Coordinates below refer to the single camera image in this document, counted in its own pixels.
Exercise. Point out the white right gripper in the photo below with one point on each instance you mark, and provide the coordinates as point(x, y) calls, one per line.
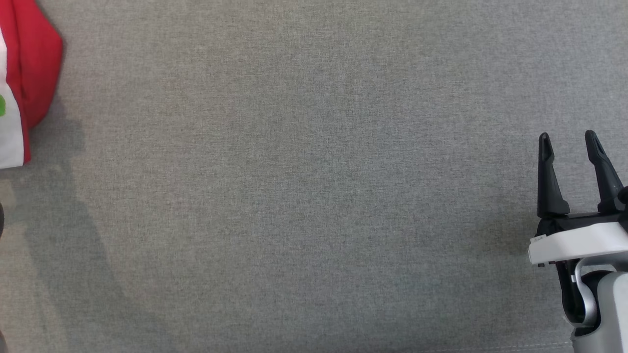
point(574, 242)

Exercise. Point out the red basketball jersey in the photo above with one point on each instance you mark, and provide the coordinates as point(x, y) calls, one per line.
point(39, 63)

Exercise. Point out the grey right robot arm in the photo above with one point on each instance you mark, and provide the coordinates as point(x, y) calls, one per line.
point(613, 309)

